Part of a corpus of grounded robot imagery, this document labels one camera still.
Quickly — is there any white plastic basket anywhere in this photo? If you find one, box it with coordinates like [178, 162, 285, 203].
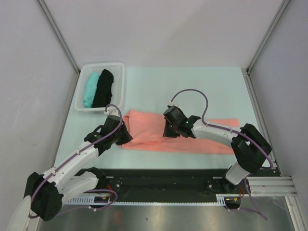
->
[74, 62, 125, 112]

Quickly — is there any purple cable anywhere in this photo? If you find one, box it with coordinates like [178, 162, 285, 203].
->
[27, 103, 124, 219]
[169, 89, 274, 221]

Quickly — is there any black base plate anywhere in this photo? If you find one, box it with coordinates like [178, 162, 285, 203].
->
[96, 168, 247, 202]

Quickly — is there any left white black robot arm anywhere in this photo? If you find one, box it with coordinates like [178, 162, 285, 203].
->
[24, 115, 132, 221]

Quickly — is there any white slotted cable duct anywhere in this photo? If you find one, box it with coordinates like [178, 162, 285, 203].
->
[65, 193, 226, 206]

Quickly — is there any salmon pink polo shirt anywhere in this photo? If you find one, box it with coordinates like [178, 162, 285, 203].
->
[121, 109, 233, 155]

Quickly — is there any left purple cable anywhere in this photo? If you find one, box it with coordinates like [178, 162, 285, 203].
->
[27, 103, 124, 219]

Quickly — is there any rolled teal t shirt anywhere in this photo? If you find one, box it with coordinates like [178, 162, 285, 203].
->
[83, 72, 100, 108]

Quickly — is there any rolled black t shirt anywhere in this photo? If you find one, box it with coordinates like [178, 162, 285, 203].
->
[92, 69, 114, 108]

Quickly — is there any aluminium corner post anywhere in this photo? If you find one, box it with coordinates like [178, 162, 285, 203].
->
[245, 0, 292, 74]
[36, 0, 80, 75]

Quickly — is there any left aluminium corner post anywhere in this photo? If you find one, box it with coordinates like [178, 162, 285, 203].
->
[36, 0, 80, 75]

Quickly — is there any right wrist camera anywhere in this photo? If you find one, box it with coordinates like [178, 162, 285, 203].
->
[163, 105, 188, 127]

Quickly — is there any right aluminium corner post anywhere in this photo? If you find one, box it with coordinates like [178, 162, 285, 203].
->
[245, 0, 292, 74]

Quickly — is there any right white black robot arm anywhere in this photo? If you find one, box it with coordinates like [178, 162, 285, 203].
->
[164, 113, 273, 193]

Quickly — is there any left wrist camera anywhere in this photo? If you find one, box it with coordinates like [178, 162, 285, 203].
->
[104, 106, 121, 117]

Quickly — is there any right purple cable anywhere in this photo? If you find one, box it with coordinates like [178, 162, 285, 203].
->
[169, 89, 274, 221]

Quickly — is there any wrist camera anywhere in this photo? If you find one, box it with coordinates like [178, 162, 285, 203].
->
[163, 105, 188, 127]
[104, 106, 121, 117]

